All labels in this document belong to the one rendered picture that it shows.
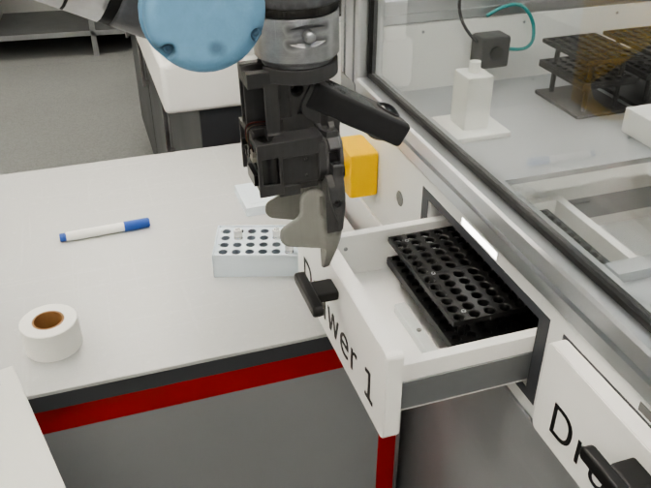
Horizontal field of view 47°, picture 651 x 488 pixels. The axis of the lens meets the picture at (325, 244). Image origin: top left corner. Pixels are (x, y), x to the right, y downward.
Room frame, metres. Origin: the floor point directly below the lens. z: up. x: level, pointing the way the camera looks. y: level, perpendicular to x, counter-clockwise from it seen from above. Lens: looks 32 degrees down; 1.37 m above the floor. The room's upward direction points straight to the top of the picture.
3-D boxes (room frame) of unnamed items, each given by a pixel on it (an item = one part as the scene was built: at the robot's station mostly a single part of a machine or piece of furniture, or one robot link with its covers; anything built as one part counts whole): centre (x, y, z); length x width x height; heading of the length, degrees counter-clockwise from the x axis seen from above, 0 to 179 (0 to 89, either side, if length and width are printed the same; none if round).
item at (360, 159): (1.01, -0.04, 0.88); 0.07 x 0.05 x 0.07; 18
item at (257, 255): (0.93, 0.10, 0.78); 0.12 x 0.08 x 0.04; 91
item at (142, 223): (1.01, 0.35, 0.77); 0.14 x 0.02 x 0.02; 111
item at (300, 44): (0.64, 0.02, 1.18); 0.08 x 0.08 x 0.05
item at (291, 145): (0.64, 0.03, 1.10); 0.09 x 0.08 x 0.12; 108
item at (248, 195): (1.12, 0.08, 0.77); 0.13 x 0.09 x 0.02; 109
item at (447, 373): (0.72, -0.22, 0.86); 0.40 x 0.26 x 0.06; 108
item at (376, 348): (0.66, -0.02, 0.87); 0.29 x 0.02 x 0.11; 18
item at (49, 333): (0.74, 0.35, 0.78); 0.07 x 0.07 x 0.04
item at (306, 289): (0.65, 0.01, 0.91); 0.07 x 0.04 x 0.01; 18
